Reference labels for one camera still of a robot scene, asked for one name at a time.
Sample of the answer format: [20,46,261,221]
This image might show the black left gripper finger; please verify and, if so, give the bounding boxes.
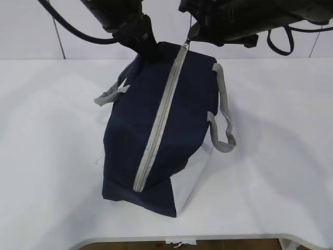
[136,43,162,63]

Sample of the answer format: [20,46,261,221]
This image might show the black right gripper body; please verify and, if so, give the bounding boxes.
[187,11,259,47]

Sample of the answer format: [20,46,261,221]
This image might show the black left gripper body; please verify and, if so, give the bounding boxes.
[112,14,156,52]

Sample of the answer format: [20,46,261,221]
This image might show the navy blue lunch bag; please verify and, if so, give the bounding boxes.
[95,42,237,217]

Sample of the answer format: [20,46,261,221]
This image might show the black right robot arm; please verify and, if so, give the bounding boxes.
[178,0,332,47]

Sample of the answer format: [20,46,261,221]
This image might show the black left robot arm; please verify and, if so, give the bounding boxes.
[82,0,162,63]

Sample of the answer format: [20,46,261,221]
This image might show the white tape piece under table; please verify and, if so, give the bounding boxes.
[165,236,197,248]

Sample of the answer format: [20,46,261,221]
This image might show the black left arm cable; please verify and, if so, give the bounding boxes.
[37,0,117,44]

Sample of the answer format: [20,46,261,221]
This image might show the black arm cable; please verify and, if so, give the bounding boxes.
[37,0,117,44]
[267,24,333,56]

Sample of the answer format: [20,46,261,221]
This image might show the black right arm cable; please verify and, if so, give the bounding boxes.
[267,24,333,56]

